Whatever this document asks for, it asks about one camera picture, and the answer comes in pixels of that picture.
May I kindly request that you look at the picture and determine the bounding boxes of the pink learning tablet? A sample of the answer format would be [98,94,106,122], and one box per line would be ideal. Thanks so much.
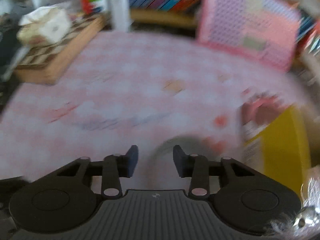
[196,0,302,72]

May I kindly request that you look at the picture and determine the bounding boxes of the clear tape roll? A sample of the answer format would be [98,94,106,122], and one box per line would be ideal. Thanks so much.
[150,134,203,175]

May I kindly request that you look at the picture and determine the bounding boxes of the tissue box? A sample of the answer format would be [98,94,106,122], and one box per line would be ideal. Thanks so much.
[17,5,72,47]

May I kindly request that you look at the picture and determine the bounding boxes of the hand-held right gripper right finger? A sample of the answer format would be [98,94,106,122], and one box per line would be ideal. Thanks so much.
[173,145,253,197]

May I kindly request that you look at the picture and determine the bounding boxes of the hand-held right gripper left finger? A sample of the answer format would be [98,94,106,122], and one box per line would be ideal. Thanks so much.
[57,145,139,197]

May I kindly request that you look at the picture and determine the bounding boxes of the green white box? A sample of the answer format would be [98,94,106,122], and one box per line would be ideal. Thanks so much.
[88,0,109,13]

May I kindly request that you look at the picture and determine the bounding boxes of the pink checked tablecloth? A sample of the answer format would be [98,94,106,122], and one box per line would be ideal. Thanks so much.
[0,31,311,196]

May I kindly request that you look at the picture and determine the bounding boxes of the white shelf unit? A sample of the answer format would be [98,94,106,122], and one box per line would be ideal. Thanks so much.
[0,0,200,33]

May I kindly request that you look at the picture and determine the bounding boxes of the wooden chess box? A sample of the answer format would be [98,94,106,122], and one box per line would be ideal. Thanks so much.
[13,15,106,84]

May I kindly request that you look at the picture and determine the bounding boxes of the yellow cardboard box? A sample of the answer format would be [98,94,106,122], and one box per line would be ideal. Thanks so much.
[239,104,312,198]

